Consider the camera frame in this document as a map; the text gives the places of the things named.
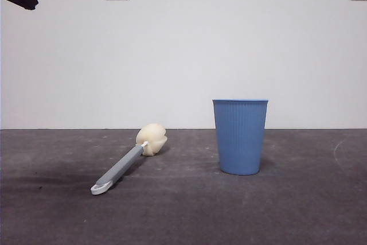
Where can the blue ribbed plastic cup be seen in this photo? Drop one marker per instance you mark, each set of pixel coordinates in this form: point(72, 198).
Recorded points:
point(241, 139)

